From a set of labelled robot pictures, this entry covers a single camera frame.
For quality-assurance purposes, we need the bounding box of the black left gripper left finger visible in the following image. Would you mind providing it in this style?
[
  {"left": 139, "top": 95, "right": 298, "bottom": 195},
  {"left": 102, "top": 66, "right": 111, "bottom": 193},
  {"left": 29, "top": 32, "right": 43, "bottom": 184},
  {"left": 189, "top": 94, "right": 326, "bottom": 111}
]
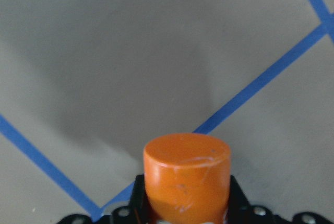
[{"left": 129, "top": 174, "right": 151, "bottom": 223}]

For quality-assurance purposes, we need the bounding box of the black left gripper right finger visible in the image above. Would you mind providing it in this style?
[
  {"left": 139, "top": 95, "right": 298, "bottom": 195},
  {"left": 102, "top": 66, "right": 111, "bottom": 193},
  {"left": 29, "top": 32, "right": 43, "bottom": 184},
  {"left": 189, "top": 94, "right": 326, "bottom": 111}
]
[{"left": 226, "top": 175, "right": 251, "bottom": 224}]

